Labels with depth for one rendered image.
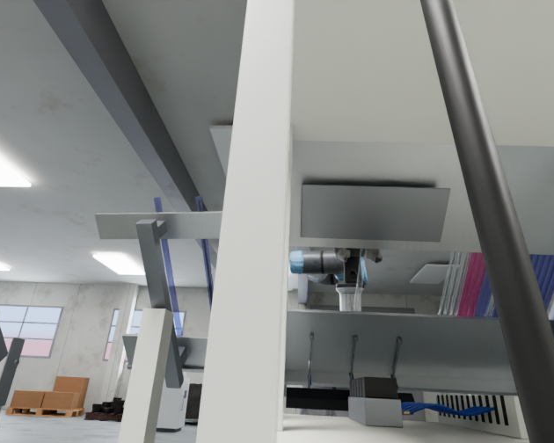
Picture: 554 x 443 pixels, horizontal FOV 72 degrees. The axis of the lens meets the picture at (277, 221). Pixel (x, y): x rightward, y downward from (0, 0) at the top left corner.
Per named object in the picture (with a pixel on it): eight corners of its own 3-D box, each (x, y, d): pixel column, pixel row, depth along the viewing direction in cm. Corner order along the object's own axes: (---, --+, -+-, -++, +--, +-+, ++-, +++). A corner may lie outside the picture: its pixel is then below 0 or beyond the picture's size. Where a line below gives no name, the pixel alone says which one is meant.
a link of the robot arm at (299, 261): (306, 258, 169) (288, 243, 122) (331, 258, 167) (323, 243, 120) (306, 286, 167) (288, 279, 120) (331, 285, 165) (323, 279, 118)
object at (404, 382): (279, 384, 99) (280, 364, 106) (539, 397, 96) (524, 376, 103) (279, 381, 99) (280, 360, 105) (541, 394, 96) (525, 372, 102)
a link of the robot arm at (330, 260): (325, 275, 127) (324, 243, 126) (360, 275, 125) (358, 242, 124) (324, 282, 120) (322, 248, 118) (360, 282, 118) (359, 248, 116)
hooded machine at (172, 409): (186, 430, 653) (196, 355, 703) (177, 433, 600) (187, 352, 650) (148, 427, 658) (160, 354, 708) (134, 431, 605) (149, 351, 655)
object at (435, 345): (279, 373, 101) (280, 364, 104) (535, 386, 98) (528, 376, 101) (280, 314, 94) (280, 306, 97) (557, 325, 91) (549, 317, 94)
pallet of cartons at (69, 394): (90, 415, 848) (98, 378, 879) (63, 417, 753) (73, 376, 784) (31, 412, 857) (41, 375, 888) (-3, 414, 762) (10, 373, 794)
